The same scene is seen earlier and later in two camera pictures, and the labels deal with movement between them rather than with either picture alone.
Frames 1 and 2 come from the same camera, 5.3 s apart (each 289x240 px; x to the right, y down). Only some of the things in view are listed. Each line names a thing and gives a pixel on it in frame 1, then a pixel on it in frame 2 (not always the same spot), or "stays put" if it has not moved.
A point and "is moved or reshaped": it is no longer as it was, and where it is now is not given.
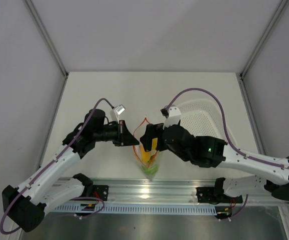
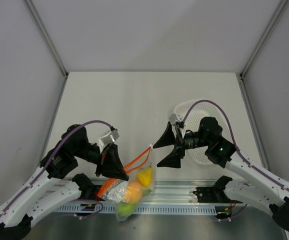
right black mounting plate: (207, 195) stays put
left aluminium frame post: (46, 36) stays put
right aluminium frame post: (260, 45) stays put
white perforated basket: (203, 117) stays put
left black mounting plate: (100, 191) stays put
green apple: (150, 171) is moved or reshaped
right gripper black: (148, 137) to (173, 159)
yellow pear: (145, 155) to (145, 175)
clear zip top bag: (149, 160) to (128, 195)
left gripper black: (124, 137) to (110, 163)
